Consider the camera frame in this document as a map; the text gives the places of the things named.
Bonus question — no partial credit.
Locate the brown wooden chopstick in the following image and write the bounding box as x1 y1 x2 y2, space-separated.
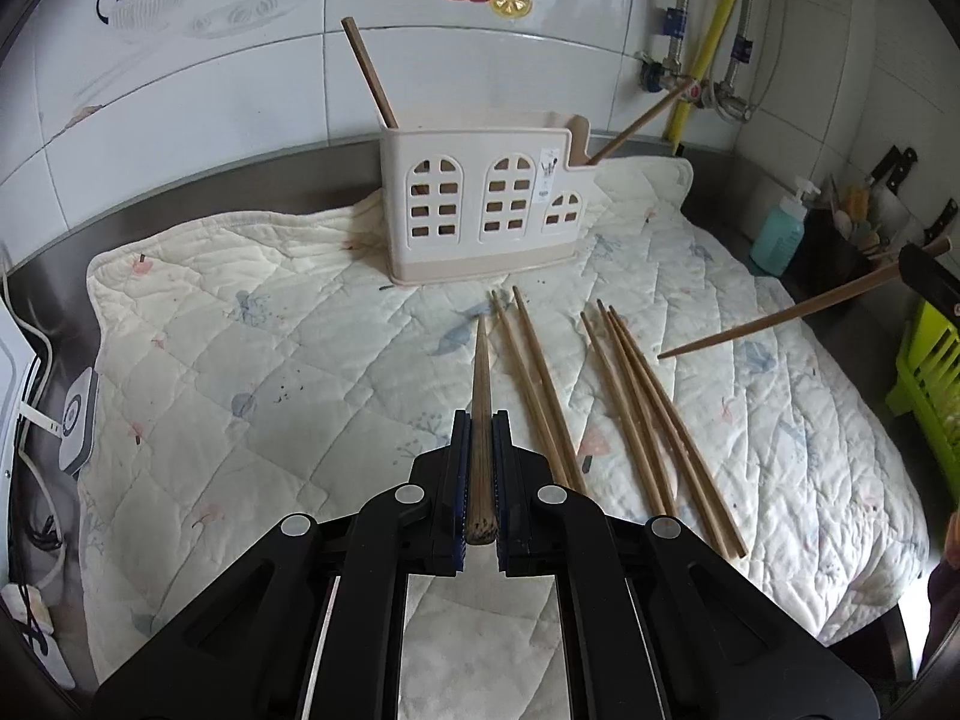
580 311 676 520
587 79 697 166
607 304 749 559
658 236 952 359
465 315 502 547
511 286 590 496
490 290 575 492
341 16 400 128
596 298 734 559

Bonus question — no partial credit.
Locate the green plastic rack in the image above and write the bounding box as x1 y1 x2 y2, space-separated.
885 298 960 458

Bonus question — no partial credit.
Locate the yellow gas pipe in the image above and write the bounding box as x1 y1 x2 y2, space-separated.
664 0 766 158

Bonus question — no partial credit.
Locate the beige plastic chopstick holder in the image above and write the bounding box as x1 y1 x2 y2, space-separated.
379 111 597 290

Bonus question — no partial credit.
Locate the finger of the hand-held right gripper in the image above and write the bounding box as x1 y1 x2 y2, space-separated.
898 242 960 318

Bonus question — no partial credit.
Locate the white grey small device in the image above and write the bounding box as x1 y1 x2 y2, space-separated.
58 367 100 475

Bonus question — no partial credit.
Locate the black power cable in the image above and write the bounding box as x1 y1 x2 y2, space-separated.
22 510 68 550

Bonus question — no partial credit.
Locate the black handled knife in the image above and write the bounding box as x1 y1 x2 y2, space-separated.
926 199 960 241
870 144 920 196

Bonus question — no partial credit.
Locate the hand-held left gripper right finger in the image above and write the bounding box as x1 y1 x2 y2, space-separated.
491 411 878 720

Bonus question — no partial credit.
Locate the teal soap pump bottle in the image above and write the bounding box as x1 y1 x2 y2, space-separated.
750 178 820 277

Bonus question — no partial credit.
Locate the cream quilted mat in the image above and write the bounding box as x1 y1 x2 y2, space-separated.
75 157 931 720

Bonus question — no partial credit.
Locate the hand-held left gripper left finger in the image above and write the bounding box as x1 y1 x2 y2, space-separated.
90 411 470 720

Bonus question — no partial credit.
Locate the black utensil container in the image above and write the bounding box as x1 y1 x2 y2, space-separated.
787 206 875 293

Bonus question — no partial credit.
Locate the white power strip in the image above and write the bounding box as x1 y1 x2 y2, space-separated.
0 581 76 691

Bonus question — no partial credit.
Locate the white appliance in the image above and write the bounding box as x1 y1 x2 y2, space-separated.
0 307 42 511

